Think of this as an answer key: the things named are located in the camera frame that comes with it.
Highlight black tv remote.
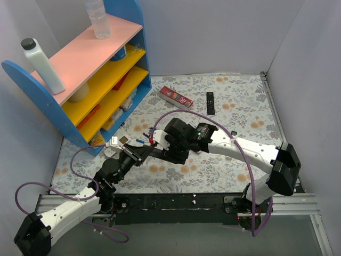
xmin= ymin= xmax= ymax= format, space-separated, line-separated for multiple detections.
xmin=206 ymin=92 xmax=215 ymax=116

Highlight pile of small batteries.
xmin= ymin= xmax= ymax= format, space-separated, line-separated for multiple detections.
xmin=136 ymin=130 xmax=151 ymax=144

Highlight small white display remote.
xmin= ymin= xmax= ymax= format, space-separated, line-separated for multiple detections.
xmin=104 ymin=135 xmax=131 ymax=158

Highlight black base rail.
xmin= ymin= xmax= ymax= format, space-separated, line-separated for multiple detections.
xmin=98 ymin=193 xmax=252 ymax=230

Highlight clear plastic water bottle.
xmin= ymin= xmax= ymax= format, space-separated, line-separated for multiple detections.
xmin=83 ymin=0 xmax=111 ymax=39

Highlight blue pink yellow shelf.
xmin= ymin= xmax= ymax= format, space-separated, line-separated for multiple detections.
xmin=2 ymin=1 xmax=151 ymax=148

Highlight blue white can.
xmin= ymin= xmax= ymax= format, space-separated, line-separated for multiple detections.
xmin=110 ymin=45 xmax=127 ymax=61

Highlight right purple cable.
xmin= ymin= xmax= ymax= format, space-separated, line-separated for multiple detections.
xmin=153 ymin=109 xmax=274 ymax=237

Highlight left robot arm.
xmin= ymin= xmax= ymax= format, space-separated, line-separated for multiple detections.
xmin=14 ymin=144 xmax=154 ymax=255

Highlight floral table mat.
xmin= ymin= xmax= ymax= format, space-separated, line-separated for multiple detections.
xmin=50 ymin=74 xmax=298 ymax=194

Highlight red toothpaste box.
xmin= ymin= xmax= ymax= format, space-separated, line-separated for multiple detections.
xmin=158 ymin=86 xmax=193 ymax=110

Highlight beige cylinder on shelf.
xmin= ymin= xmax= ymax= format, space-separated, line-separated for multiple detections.
xmin=68 ymin=83 xmax=90 ymax=102

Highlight orange box on shelf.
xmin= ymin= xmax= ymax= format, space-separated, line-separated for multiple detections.
xmin=77 ymin=104 xmax=101 ymax=130

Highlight white bottle black cap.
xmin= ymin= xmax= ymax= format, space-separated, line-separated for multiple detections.
xmin=20 ymin=38 xmax=66 ymax=94

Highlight white packets on shelf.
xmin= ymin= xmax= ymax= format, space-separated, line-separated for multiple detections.
xmin=102 ymin=97 xmax=133 ymax=131

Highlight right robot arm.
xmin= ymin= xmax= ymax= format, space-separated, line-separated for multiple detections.
xmin=163 ymin=118 xmax=301 ymax=212

